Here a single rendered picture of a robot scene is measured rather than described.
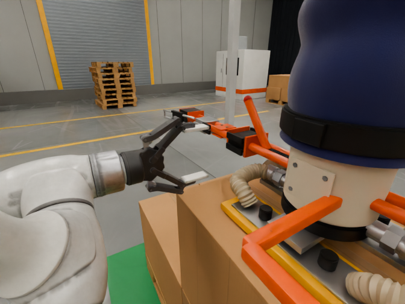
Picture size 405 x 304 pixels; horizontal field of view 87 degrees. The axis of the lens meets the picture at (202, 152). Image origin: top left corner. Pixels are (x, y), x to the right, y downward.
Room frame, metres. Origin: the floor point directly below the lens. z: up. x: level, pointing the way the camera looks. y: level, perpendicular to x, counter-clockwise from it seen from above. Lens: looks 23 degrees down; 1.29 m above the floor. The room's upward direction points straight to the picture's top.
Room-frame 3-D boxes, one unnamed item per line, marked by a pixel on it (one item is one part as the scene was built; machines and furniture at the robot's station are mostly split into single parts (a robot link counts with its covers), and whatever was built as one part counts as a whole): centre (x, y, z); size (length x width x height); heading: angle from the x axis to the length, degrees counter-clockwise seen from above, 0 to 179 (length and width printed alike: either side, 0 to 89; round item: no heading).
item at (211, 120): (0.77, -0.02, 1.08); 0.07 x 0.07 x 0.04; 31
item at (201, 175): (0.50, 0.02, 1.00); 0.07 x 0.03 x 0.01; 121
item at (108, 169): (0.40, 0.20, 1.07); 0.09 x 0.06 x 0.09; 31
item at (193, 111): (0.88, 0.05, 1.08); 0.08 x 0.07 x 0.05; 31
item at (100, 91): (7.09, 2.84, 0.65); 1.29 x 1.10 x 1.30; 33
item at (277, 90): (7.36, -2.96, 0.45); 1.21 x 1.02 x 0.90; 33
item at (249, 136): (0.58, -0.13, 1.08); 0.10 x 0.08 x 0.06; 121
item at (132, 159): (0.44, 0.14, 1.07); 0.09 x 0.07 x 0.08; 121
